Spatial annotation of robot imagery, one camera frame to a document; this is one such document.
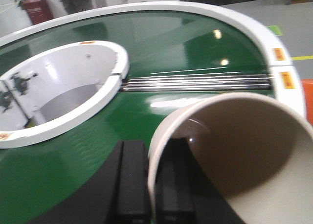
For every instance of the steel conveyor rollers right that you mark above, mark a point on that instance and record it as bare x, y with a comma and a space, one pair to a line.
199, 82

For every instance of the red fire extinguisher box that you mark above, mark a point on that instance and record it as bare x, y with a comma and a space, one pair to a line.
38, 11

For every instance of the black bearing mount left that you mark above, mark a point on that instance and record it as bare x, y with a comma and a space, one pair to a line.
5, 100

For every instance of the green circular conveyor belt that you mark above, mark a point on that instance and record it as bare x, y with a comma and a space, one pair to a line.
33, 179

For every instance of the black bearing mount right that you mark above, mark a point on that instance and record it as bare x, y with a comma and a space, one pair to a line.
20, 83

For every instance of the black bearing mount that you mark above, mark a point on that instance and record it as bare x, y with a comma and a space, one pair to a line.
20, 83
5, 100

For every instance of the orange object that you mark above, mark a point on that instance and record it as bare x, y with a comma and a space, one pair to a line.
308, 92

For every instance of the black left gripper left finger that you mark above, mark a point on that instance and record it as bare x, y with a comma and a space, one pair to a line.
116, 193

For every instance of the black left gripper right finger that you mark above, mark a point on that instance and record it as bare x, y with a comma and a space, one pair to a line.
184, 194

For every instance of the white outer conveyor rim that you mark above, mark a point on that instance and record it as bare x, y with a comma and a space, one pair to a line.
276, 54

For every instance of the beige paper cup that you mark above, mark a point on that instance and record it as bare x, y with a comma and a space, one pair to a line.
256, 151

